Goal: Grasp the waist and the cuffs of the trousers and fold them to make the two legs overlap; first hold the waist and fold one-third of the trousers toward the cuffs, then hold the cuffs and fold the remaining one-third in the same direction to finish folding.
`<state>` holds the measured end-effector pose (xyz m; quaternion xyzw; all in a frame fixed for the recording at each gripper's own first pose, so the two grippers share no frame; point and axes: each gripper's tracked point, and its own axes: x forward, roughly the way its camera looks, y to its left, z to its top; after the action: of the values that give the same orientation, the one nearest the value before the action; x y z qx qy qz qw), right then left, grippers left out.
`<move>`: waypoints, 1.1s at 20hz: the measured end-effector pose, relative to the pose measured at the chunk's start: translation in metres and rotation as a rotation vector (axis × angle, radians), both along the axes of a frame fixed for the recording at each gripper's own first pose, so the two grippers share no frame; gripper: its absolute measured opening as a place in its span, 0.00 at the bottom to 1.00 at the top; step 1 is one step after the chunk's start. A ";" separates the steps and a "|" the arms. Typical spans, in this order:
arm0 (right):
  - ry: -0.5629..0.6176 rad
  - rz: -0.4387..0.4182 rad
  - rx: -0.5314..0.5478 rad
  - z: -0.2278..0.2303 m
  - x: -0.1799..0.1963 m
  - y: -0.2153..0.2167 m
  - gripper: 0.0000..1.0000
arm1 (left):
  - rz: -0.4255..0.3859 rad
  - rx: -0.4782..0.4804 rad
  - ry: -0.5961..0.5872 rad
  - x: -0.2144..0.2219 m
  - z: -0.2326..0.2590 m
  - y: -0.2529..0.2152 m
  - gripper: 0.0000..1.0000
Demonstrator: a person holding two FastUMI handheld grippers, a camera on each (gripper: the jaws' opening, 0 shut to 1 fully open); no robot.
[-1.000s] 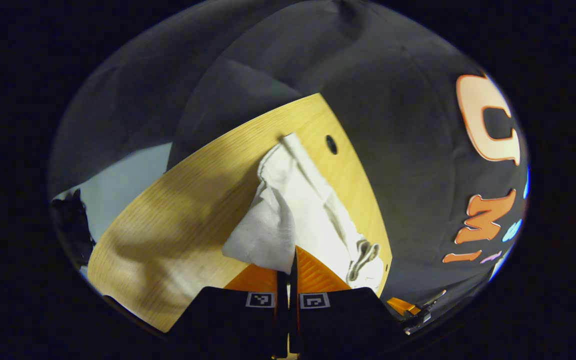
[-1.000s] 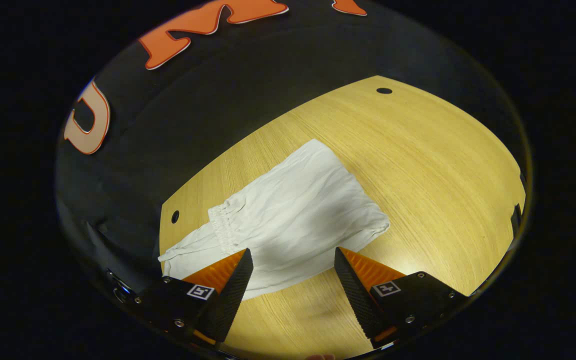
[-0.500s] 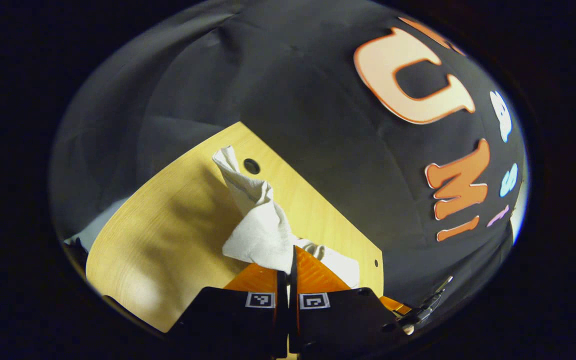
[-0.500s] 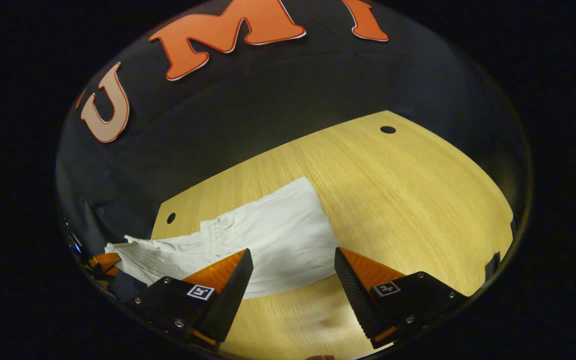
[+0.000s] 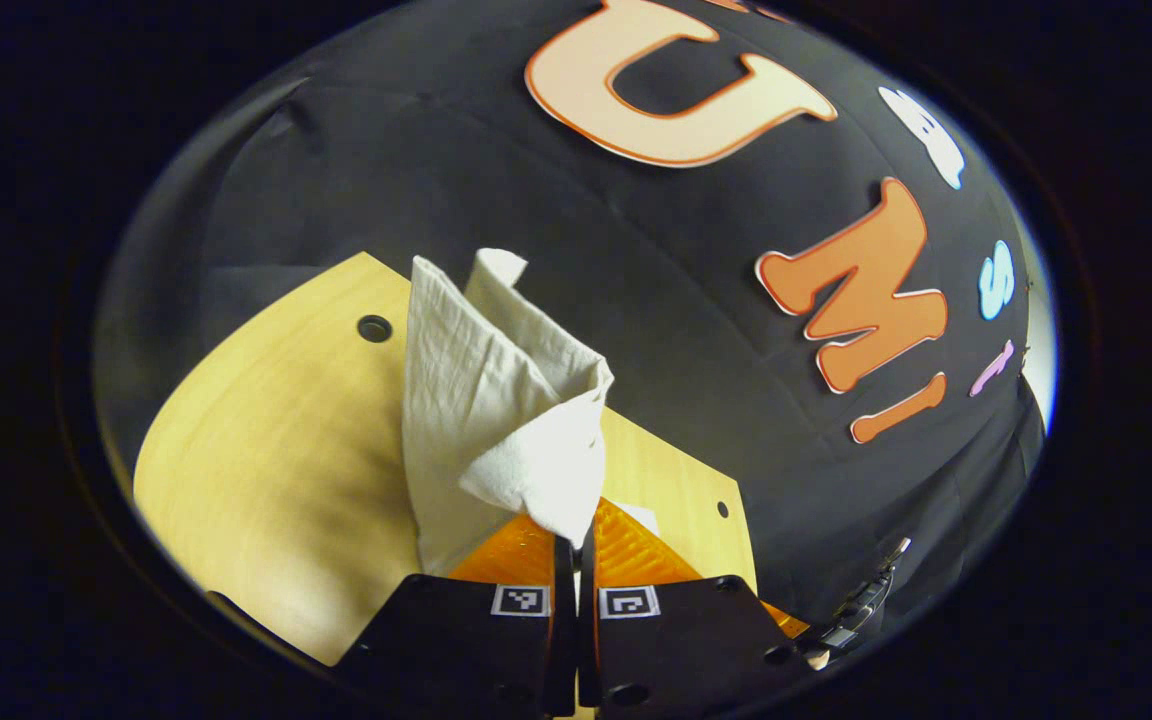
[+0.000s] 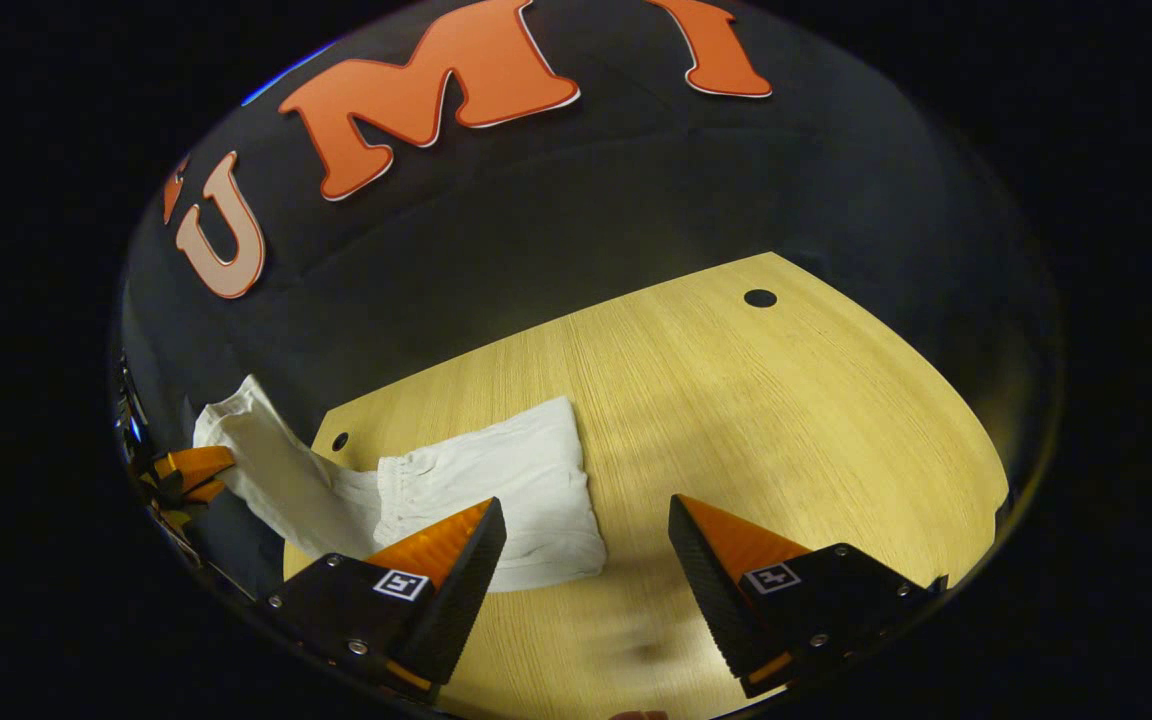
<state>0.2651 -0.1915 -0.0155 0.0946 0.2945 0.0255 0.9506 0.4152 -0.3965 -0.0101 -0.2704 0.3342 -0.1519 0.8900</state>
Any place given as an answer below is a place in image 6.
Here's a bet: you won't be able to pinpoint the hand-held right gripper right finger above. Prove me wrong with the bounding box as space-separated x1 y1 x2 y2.
667 493 949 701

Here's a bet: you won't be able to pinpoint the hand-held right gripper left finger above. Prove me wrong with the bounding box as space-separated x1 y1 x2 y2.
249 497 508 703

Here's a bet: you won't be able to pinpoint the white jeans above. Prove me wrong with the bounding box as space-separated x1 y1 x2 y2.
192 375 609 593

